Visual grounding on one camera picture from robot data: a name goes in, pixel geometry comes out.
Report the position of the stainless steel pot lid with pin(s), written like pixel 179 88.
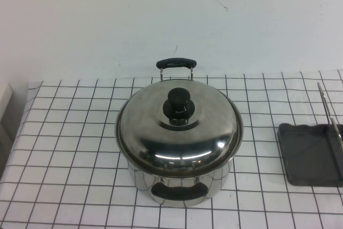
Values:
pixel 150 121

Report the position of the beige box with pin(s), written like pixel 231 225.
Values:
pixel 5 97

